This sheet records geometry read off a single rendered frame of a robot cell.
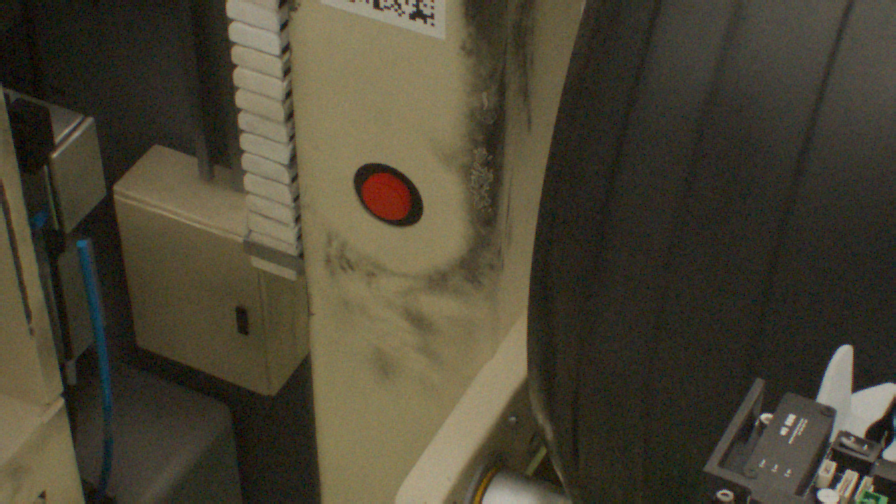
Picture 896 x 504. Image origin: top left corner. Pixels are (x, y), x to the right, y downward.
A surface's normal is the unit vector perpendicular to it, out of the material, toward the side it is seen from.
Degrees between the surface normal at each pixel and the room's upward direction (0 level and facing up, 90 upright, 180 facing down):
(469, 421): 0
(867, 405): 7
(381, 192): 90
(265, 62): 90
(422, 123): 90
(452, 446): 0
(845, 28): 50
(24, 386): 90
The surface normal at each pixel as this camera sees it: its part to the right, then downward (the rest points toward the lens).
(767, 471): 0.06, -0.80
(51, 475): 0.89, 0.31
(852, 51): -0.36, 0.01
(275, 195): -0.45, 0.60
